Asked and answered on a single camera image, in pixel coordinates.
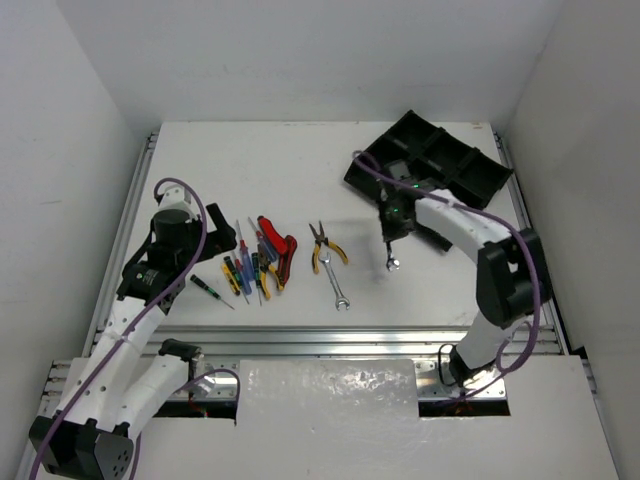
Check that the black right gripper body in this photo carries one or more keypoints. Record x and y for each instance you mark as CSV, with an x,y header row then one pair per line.
x,y
394,225

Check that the blue red screwdriver large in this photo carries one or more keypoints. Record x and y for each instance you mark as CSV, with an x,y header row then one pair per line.
x,y
245,255

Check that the small silver wrench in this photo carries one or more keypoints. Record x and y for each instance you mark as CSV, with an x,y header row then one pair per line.
x,y
392,263

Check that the yellow combination pliers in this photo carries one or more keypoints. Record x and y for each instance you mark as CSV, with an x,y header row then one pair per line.
x,y
267,270

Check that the yellow needle-nose pliers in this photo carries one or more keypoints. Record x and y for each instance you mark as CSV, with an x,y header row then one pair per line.
x,y
322,241

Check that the large silver open-end wrench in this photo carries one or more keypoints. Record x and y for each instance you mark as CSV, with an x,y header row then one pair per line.
x,y
341,301

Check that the red black utility knife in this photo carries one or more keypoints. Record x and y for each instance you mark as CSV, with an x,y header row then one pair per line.
x,y
272,235

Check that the red black folding saw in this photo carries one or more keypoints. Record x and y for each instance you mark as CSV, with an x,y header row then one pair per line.
x,y
285,260

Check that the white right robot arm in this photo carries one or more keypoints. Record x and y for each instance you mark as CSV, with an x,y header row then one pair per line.
x,y
512,279

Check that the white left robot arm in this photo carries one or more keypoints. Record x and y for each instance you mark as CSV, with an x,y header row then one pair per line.
x,y
95,431

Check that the black green precision screwdriver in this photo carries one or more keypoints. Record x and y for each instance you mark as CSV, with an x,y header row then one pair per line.
x,y
209,290

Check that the Pro'sKit black green screwdriver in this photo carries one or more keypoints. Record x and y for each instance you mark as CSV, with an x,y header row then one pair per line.
x,y
257,274

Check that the small yellow utility knife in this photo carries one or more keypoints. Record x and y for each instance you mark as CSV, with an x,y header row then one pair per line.
x,y
230,279

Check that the black compartment tray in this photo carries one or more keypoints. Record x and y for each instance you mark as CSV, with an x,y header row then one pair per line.
x,y
438,159

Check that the white front cover board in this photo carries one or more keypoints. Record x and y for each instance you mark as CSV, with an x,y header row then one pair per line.
x,y
360,420

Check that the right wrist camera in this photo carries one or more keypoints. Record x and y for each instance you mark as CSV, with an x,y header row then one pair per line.
x,y
399,175

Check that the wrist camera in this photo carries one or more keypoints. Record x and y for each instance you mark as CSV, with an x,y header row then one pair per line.
x,y
175,197
399,175

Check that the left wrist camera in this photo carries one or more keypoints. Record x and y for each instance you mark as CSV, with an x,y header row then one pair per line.
x,y
175,197

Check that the aluminium rail frame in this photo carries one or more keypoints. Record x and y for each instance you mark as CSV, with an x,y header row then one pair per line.
x,y
292,172

